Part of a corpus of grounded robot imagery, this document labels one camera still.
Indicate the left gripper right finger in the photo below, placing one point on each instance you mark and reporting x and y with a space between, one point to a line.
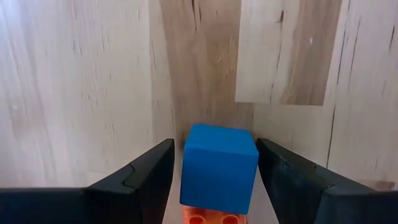
311 202

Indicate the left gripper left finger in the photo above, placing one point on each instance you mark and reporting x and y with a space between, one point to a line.
93 208

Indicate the smooth blue cube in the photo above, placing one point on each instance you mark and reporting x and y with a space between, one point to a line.
217 168

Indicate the small orange block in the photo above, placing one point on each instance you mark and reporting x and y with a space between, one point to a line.
214 219

